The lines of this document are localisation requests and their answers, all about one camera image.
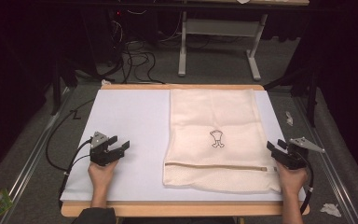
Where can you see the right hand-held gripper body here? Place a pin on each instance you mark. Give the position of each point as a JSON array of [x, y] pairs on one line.
[[298, 152]]

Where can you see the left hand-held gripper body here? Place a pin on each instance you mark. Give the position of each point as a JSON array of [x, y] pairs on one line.
[[101, 152]]

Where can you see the cream mesh laundry bag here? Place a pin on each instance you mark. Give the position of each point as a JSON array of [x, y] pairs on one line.
[[211, 118]]

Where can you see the person's left hand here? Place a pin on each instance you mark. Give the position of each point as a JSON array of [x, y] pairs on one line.
[[102, 175]]

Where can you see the person's right hand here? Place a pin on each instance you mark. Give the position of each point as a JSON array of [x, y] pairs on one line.
[[292, 180]]

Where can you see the white table mat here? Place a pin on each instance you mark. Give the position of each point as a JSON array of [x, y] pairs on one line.
[[130, 124]]

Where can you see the small white paper scrap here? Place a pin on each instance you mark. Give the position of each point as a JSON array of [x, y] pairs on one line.
[[289, 118]]

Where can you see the black metal stand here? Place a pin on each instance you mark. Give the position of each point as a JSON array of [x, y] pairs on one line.
[[59, 84], [307, 90]]

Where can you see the crumpled white paper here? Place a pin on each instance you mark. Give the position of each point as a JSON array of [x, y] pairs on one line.
[[331, 209]]

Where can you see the metal floor rail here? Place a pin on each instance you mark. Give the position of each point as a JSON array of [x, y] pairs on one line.
[[329, 161], [34, 152]]

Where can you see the white metal desk frame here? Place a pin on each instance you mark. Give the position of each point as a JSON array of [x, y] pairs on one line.
[[220, 28]]

